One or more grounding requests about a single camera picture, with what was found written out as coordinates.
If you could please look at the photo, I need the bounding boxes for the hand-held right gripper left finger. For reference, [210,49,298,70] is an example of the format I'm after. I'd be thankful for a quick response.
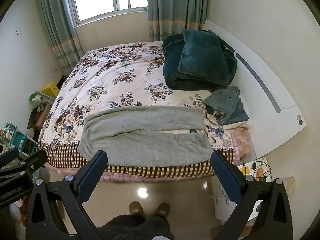
[25,150,108,240]

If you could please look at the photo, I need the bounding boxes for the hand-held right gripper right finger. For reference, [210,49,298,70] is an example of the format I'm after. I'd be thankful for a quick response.
[211,151,293,240]

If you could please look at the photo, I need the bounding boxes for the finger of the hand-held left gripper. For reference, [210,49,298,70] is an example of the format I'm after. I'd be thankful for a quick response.
[0,147,20,168]
[0,149,48,180]

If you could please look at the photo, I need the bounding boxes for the grey fleece pants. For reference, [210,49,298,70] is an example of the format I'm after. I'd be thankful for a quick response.
[77,105,214,167]

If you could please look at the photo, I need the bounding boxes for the teal shelf rack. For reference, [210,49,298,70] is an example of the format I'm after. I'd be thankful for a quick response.
[0,122,38,158]

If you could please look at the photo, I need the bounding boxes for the white nightstand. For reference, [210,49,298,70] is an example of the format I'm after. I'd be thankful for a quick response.
[212,156,269,228]

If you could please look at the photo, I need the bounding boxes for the pink checked bed sheet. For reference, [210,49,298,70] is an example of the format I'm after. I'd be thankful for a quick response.
[46,129,252,184]

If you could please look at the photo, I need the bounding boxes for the dark wooden stool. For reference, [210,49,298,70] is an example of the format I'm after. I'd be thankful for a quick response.
[27,104,52,130]

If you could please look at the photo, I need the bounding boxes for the brown slipper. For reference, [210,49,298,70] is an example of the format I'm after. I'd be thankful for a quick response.
[156,202,171,218]
[129,201,145,217]

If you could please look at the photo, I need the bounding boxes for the translucent cup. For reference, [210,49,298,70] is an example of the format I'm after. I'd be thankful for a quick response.
[281,176,295,194]

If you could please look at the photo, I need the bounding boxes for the green and white container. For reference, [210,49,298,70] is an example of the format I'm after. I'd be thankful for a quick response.
[29,91,55,105]

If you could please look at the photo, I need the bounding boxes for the white headboard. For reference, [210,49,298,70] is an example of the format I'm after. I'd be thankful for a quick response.
[201,19,307,160]

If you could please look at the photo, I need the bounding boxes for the yellow box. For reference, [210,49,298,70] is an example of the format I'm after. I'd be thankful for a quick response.
[41,81,60,98]

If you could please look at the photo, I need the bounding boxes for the grey-teal crumpled cloth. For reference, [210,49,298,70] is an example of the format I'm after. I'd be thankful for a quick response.
[202,86,249,125]

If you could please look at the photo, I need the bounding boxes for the floral bed blanket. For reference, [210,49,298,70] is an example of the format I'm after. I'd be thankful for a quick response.
[37,41,250,178]

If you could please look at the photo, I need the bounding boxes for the teal plush pillow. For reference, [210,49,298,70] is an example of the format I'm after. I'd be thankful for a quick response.
[178,28,232,85]

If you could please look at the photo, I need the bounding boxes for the dark teal folded blanket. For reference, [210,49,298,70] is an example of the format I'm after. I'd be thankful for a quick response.
[162,34,238,92]

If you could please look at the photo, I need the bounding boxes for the green striped curtain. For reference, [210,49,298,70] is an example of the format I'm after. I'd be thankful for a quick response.
[35,0,84,74]
[147,0,208,42]

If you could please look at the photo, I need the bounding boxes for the black cable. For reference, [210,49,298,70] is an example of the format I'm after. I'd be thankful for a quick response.
[252,161,272,180]

